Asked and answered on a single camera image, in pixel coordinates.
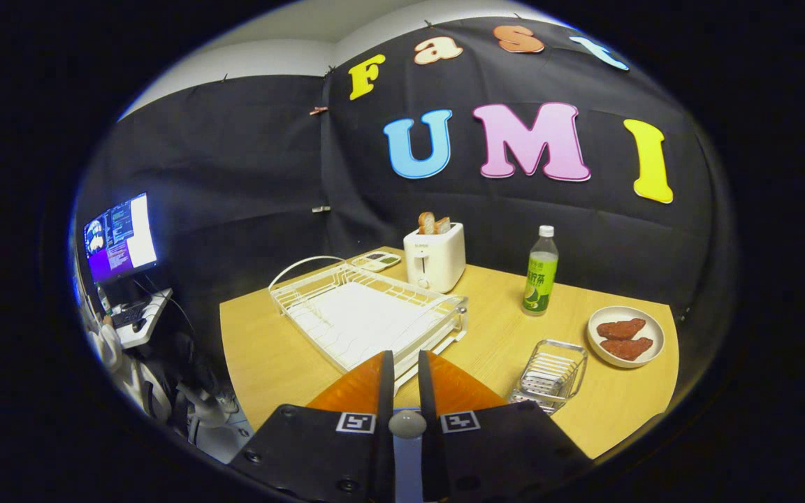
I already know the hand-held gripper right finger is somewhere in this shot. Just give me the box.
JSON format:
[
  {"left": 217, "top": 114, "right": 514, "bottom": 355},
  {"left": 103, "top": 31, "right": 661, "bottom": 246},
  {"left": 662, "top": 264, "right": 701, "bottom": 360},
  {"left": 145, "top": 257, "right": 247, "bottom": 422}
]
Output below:
[{"left": 418, "top": 351, "right": 595, "bottom": 503}]

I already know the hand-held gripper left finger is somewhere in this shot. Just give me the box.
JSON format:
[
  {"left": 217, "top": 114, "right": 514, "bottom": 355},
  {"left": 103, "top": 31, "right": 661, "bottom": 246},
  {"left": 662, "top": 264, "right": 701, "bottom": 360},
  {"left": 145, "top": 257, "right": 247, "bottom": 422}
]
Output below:
[{"left": 228, "top": 351, "right": 396, "bottom": 503}]

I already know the white wire dish rack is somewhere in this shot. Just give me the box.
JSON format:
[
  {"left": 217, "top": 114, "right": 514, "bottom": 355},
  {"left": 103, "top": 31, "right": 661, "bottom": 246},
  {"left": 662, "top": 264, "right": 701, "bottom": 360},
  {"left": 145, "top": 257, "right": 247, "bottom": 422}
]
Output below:
[{"left": 268, "top": 256, "right": 470, "bottom": 392}]

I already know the metal wire basket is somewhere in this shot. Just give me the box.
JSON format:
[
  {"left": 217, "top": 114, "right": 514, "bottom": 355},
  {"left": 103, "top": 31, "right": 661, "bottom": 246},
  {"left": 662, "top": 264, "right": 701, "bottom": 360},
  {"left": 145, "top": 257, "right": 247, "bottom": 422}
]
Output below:
[{"left": 507, "top": 340, "right": 588, "bottom": 416}]

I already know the white plate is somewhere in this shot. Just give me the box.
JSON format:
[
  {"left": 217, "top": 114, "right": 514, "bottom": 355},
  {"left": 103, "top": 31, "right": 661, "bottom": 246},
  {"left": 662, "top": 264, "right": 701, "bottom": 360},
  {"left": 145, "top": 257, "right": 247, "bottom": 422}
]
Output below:
[{"left": 587, "top": 306, "right": 665, "bottom": 369}]

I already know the white toaster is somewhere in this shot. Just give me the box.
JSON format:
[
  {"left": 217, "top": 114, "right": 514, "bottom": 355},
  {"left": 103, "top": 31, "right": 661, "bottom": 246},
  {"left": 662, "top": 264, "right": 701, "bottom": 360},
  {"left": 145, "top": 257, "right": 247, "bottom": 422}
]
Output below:
[{"left": 403, "top": 222, "right": 466, "bottom": 294}]

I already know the white divided sauce tray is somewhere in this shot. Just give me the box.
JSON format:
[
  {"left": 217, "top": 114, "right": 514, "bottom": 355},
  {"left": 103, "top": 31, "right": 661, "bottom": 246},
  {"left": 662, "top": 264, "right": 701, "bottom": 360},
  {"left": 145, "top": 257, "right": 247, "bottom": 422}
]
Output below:
[{"left": 351, "top": 250, "right": 402, "bottom": 272}]

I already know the green label drink bottle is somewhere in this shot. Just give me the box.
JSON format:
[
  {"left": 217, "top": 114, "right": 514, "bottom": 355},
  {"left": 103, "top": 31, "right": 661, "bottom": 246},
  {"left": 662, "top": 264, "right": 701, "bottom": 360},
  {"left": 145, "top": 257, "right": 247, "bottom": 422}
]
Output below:
[{"left": 522, "top": 225, "right": 559, "bottom": 317}]

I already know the brown meat piece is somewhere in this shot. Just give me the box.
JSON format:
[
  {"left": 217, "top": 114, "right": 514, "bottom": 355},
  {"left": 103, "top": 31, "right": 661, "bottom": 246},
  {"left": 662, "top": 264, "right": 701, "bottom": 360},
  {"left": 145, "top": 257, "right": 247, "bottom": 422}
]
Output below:
[
  {"left": 600, "top": 337, "right": 654, "bottom": 361},
  {"left": 597, "top": 318, "right": 646, "bottom": 341}
]

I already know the white office chair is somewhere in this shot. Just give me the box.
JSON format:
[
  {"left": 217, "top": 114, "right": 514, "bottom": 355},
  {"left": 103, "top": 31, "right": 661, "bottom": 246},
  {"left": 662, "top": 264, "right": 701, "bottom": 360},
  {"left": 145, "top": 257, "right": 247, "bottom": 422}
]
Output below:
[{"left": 88, "top": 325, "right": 239, "bottom": 448}]

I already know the white desk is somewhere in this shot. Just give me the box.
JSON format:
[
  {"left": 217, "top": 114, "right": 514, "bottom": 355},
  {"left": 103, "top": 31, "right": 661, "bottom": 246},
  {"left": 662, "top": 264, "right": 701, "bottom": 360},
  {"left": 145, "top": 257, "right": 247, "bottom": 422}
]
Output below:
[{"left": 116, "top": 288, "right": 174, "bottom": 349}]

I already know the black keyboard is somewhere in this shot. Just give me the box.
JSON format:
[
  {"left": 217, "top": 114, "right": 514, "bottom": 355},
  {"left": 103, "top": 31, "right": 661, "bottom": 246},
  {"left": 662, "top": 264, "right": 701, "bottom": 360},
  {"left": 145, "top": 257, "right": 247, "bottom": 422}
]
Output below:
[{"left": 113, "top": 300, "right": 149, "bottom": 329}]

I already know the black backdrop cloth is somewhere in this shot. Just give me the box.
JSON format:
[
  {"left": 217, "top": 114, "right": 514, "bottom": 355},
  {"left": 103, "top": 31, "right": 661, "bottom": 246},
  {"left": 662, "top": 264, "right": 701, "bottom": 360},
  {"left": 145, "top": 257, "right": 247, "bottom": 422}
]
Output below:
[{"left": 74, "top": 15, "right": 725, "bottom": 336}]

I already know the computer monitor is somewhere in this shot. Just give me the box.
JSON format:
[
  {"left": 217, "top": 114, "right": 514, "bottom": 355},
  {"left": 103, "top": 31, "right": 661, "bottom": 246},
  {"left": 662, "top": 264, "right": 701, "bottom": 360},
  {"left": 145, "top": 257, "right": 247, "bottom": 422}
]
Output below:
[{"left": 83, "top": 193, "right": 160, "bottom": 284}]

